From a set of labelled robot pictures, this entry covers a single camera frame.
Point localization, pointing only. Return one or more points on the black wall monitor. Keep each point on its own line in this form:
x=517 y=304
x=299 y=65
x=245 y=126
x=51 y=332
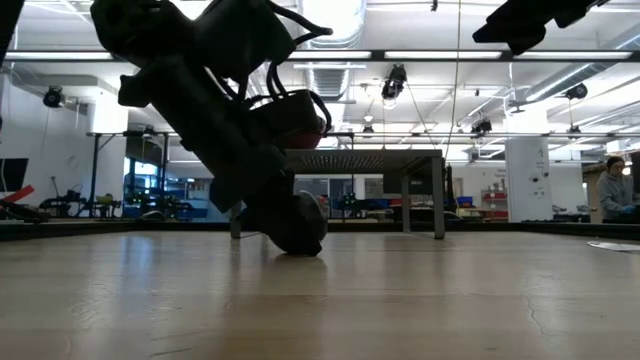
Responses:
x=12 y=174

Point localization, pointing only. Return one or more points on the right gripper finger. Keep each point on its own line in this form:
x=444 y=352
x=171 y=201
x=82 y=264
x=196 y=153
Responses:
x=525 y=42
x=525 y=20

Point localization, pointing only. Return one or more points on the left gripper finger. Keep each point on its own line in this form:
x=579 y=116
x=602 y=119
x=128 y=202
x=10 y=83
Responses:
x=265 y=200

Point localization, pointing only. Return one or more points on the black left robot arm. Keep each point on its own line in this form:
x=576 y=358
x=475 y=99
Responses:
x=235 y=35

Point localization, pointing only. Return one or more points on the black round plum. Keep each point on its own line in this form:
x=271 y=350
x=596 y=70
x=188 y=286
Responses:
x=315 y=220

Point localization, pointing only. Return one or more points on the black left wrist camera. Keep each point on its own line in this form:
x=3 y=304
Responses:
x=292 y=112

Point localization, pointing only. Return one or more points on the black aluminium table frame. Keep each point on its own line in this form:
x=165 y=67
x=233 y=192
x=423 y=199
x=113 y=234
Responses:
x=550 y=229

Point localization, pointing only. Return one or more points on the white room pillar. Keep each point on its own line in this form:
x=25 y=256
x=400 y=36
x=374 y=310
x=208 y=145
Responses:
x=527 y=175

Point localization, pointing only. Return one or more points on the grey perforated metal shelf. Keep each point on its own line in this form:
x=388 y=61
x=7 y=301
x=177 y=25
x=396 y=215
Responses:
x=375 y=161

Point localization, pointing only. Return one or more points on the black ceiling spotlight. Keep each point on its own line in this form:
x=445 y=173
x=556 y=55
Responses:
x=481 y=126
x=576 y=91
x=53 y=96
x=395 y=82

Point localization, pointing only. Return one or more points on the person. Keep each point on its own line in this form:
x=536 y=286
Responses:
x=616 y=192

